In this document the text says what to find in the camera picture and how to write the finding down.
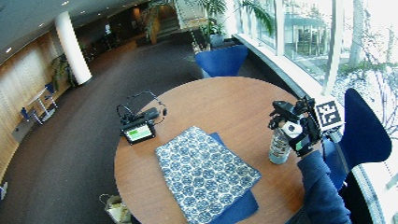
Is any clear plastic bottle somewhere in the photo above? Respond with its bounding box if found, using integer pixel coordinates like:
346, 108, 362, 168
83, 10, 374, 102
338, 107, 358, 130
268, 119, 304, 165

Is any white marker cube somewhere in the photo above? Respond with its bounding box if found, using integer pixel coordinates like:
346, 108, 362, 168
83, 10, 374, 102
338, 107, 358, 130
313, 94, 346, 132

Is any dark blue chair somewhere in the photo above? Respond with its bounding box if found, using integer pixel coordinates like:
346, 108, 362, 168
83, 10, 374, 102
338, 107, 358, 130
322, 88, 393, 190

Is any blue white patterned cloth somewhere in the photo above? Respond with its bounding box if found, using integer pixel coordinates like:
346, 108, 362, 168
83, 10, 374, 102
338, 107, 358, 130
155, 125, 262, 224

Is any blue placemat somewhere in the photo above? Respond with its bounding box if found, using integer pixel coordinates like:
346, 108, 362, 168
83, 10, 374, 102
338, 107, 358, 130
206, 132, 260, 224

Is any potted palm plant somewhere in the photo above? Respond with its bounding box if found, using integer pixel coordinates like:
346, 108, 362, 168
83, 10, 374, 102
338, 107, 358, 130
143, 0, 277, 48

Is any black device with green screen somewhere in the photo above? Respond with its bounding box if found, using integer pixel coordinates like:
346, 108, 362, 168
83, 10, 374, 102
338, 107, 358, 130
119, 106, 161, 146

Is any white bag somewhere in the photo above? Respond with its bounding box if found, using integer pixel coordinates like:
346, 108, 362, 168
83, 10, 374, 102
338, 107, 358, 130
99, 193, 133, 224

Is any white pillar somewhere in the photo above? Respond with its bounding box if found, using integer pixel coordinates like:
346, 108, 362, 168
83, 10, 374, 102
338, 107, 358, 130
53, 11, 93, 86

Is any small blue chair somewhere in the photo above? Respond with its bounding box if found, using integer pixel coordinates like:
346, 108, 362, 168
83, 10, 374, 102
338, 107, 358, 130
44, 82, 60, 108
19, 106, 43, 125

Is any small white table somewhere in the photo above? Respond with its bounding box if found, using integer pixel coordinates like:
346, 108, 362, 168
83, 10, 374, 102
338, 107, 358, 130
27, 87, 57, 124

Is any black cable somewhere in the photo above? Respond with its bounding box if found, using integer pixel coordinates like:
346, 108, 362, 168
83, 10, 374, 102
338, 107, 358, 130
116, 90, 168, 125

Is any wall plant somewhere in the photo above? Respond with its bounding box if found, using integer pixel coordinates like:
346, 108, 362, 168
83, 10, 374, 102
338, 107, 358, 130
48, 54, 79, 91

